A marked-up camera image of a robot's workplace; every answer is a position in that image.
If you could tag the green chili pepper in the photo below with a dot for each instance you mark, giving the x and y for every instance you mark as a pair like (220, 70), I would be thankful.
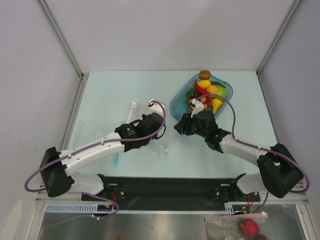
(217, 83)

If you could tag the yellow lemon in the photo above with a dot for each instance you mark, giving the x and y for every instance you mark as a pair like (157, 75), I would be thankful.
(204, 83)

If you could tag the orange fruit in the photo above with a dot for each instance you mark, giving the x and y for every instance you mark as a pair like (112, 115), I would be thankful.
(212, 89)

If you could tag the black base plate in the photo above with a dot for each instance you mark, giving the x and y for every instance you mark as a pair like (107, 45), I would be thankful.
(180, 191)

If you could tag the green apple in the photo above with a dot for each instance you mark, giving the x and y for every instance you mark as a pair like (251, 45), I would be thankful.
(222, 91)

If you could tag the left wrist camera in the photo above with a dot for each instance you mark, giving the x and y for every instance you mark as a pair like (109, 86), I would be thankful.
(154, 107)

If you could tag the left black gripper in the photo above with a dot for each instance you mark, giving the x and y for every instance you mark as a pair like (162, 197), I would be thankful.
(143, 116)

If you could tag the red fruit in bag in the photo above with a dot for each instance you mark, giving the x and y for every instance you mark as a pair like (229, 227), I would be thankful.
(249, 227)

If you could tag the clear zip top bag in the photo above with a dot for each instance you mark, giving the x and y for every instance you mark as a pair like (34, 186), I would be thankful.
(91, 130)

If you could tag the white cable duct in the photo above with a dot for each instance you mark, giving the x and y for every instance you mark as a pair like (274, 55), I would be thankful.
(105, 208)

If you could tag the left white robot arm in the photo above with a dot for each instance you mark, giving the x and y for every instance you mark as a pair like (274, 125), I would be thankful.
(60, 169)

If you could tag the red chili pepper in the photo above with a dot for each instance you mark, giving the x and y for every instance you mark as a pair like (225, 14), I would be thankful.
(200, 90)

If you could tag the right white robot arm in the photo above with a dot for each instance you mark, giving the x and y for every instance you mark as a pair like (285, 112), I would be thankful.
(278, 172)

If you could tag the red strawberry bunch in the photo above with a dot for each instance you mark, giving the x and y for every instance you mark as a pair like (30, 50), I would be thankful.
(193, 94)

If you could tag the brown kiwi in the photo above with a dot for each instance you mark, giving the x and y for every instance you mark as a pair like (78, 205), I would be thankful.
(204, 75)

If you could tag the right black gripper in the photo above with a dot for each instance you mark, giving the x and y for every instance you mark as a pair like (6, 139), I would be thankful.
(187, 124)

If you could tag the teal plastic tray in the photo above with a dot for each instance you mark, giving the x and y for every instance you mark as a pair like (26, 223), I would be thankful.
(178, 105)

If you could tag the yellow pear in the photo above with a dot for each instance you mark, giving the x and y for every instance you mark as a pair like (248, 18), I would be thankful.
(216, 104)

